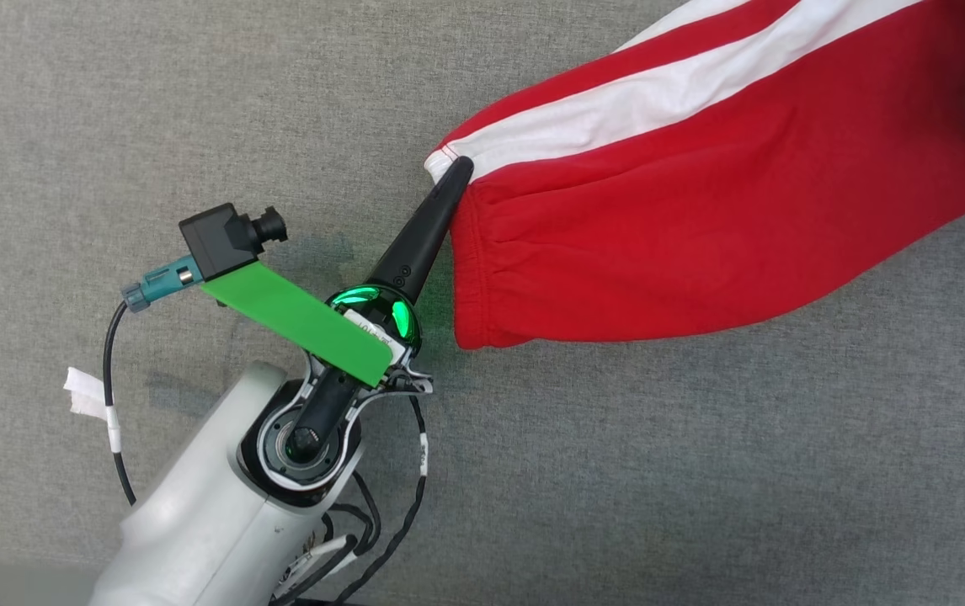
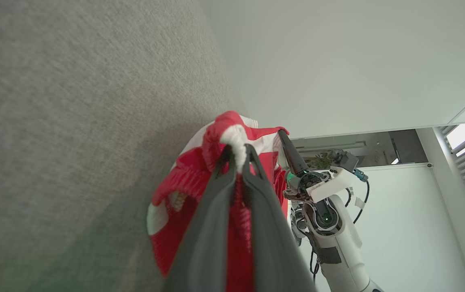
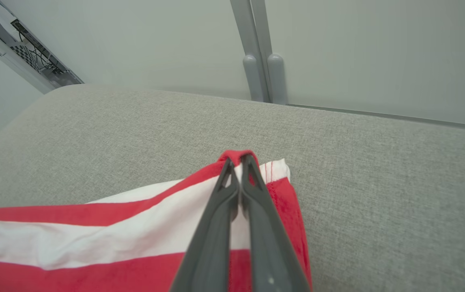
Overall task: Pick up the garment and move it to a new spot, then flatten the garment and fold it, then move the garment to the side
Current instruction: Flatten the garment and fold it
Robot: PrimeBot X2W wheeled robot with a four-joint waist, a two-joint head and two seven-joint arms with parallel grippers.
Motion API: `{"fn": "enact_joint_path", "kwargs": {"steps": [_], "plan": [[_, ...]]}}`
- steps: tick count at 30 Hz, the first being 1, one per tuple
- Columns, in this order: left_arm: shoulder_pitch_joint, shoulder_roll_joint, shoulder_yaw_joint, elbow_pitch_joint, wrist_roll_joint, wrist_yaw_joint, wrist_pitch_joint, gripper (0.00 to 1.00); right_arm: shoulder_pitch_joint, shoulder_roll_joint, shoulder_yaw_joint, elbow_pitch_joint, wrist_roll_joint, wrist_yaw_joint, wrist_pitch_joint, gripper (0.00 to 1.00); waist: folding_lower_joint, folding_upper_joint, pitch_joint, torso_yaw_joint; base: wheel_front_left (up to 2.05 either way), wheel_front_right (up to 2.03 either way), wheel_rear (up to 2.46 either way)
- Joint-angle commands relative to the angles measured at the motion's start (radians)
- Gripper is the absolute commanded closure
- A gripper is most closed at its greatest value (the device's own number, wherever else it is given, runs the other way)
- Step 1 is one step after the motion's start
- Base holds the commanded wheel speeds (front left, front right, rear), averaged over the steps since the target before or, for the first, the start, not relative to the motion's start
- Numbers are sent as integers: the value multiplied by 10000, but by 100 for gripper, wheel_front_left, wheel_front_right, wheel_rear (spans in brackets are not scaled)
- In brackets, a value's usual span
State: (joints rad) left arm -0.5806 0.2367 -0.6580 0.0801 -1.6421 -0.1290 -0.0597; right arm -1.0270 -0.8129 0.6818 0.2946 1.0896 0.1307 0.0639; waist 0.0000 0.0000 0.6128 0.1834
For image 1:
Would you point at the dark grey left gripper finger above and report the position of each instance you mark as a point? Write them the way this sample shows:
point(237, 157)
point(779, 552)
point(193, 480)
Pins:
point(419, 244)

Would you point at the left gripper body green glow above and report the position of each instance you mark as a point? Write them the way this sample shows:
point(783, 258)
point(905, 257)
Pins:
point(390, 316)

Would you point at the red and white garment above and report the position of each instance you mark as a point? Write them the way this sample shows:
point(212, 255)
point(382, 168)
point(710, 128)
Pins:
point(701, 210)

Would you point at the white tape flag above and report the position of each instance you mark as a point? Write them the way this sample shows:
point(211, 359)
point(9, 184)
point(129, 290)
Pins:
point(82, 396)

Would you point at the green camera mount plate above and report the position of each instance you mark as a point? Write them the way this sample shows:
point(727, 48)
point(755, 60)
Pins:
point(297, 320)

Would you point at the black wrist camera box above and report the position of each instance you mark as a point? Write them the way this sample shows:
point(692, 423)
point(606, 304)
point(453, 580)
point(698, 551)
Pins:
point(217, 240)

